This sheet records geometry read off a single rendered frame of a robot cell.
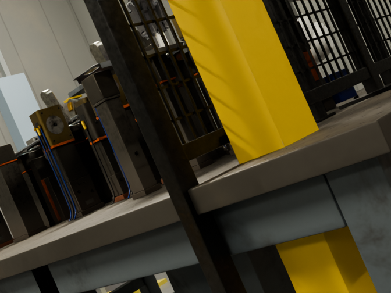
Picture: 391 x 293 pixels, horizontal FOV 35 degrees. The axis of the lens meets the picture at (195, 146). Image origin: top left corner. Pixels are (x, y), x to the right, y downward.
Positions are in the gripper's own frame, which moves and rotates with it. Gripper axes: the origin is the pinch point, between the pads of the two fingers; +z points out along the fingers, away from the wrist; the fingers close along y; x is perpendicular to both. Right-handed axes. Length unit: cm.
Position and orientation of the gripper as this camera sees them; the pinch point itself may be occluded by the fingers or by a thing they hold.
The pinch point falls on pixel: (162, 46)
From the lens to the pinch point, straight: 179.0
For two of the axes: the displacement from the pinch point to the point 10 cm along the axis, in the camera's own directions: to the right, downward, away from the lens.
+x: 6.4, -2.8, -7.2
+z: 4.1, 9.1, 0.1
